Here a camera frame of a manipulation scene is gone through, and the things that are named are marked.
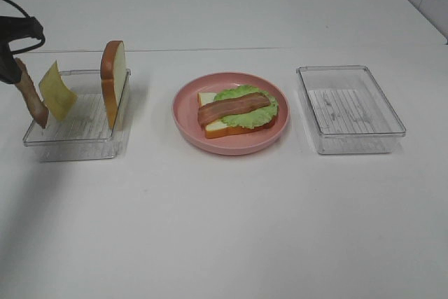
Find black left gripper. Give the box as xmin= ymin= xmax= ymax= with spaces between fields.
xmin=0 ymin=16 xmax=44 ymax=84

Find bacon strip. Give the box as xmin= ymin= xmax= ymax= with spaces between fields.
xmin=15 ymin=58 xmax=49 ymax=129
xmin=197 ymin=92 xmax=270 ymax=127

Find bread slice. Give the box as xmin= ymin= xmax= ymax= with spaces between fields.
xmin=197 ymin=92 xmax=277 ymax=139
xmin=100 ymin=41 xmax=127 ymax=129

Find green lettuce leaf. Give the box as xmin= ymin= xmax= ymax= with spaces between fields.
xmin=213 ymin=85 xmax=279 ymax=129

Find yellow cheese slice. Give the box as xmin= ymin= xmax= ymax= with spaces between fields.
xmin=38 ymin=61 xmax=78 ymax=121

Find left clear plastic tray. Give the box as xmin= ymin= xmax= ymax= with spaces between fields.
xmin=23 ymin=70 xmax=132 ymax=162

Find clear plastic tray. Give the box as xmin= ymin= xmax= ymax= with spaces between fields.
xmin=296 ymin=65 xmax=407 ymax=155
xmin=23 ymin=70 xmax=132 ymax=162

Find pink round plate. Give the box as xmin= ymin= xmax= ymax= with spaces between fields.
xmin=172 ymin=72 xmax=290 ymax=155

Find right clear plastic tray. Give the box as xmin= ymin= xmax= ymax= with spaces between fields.
xmin=296 ymin=65 xmax=407 ymax=155

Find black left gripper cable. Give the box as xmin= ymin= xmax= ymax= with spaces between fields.
xmin=0 ymin=0 xmax=46 ymax=52

